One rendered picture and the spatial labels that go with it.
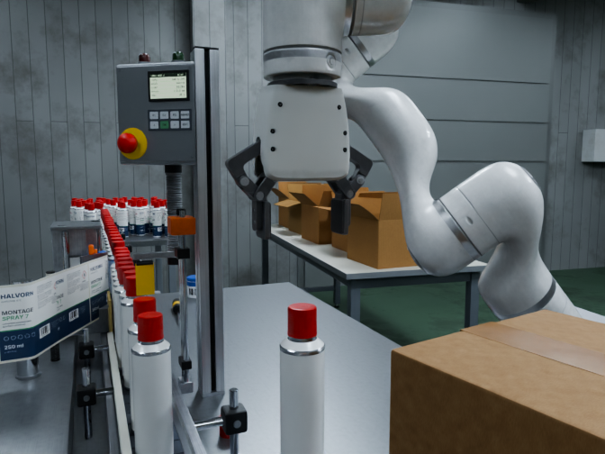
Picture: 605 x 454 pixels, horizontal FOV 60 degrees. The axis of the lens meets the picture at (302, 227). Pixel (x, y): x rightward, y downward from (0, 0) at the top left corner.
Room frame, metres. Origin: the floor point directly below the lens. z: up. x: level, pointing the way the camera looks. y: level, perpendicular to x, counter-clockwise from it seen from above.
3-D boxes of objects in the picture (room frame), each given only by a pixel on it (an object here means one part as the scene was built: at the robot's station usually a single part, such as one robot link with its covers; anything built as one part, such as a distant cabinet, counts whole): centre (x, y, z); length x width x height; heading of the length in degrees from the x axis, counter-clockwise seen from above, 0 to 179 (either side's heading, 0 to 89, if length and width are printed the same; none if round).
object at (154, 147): (1.04, 0.26, 1.38); 0.17 x 0.10 x 0.19; 77
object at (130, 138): (0.99, 0.33, 1.32); 0.04 x 0.03 x 0.04; 77
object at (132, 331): (0.76, 0.24, 0.98); 0.05 x 0.05 x 0.20
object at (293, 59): (0.57, 0.00, 1.38); 0.09 x 0.08 x 0.03; 112
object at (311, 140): (0.57, 0.00, 1.32); 0.10 x 0.07 x 0.11; 112
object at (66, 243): (1.27, 0.55, 1.01); 0.14 x 0.13 x 0.26; 22
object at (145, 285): (0.86, 0.27, 1.09); 0.03 x 0.01 x 0.06; 112
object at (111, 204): (3.24, 1.14, 0.98); 0.57 x 0.46 x 0.21; 112
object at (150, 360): (0.68, 0.20, 0.98); 0.05 x 0.05 x 0.20
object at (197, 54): (1.01, 0.18, 1.16); 0.04 x 0.04 x 0.67; 22
